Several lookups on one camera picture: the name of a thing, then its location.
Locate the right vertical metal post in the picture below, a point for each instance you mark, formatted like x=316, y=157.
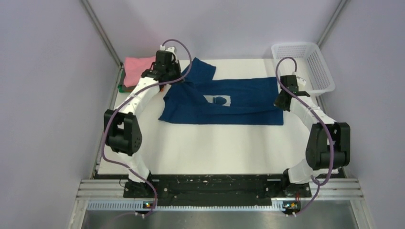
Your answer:
x=335, y=16

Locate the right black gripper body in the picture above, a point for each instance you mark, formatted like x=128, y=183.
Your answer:
x=278, y=103

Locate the white slotted cable duct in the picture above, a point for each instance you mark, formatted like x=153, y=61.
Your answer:
x=138, y=205

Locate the navy blue printed t-shirt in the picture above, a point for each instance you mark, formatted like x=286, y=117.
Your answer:
x=201, y=100

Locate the left vertical metal post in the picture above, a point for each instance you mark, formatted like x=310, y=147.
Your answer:
x=100, y=31

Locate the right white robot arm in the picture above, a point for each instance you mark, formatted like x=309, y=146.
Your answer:
x=328, y=145

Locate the green folded t-shirt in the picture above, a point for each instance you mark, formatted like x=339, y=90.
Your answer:
x=120, y=89

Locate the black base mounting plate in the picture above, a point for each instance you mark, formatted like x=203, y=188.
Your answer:
x=259, y=190

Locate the orange folded t-shirt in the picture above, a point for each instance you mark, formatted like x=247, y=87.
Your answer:
x=128, y=90

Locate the grey folded t-shirt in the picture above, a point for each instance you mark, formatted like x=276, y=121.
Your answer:
x=122, y=77

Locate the pink folded t-shirt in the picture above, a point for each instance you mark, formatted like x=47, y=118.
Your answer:
x=134, y=67

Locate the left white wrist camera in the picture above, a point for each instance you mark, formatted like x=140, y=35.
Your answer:
x=171, y=49

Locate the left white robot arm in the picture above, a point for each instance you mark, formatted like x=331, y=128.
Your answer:
x=123, y=134

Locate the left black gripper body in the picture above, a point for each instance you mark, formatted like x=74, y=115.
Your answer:
x=174, y=70

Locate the vertical metal post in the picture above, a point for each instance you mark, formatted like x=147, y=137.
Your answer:
x=335, y=16
x=100, y=31

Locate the white plastic basket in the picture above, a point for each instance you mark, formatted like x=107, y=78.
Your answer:
x=311, y=65

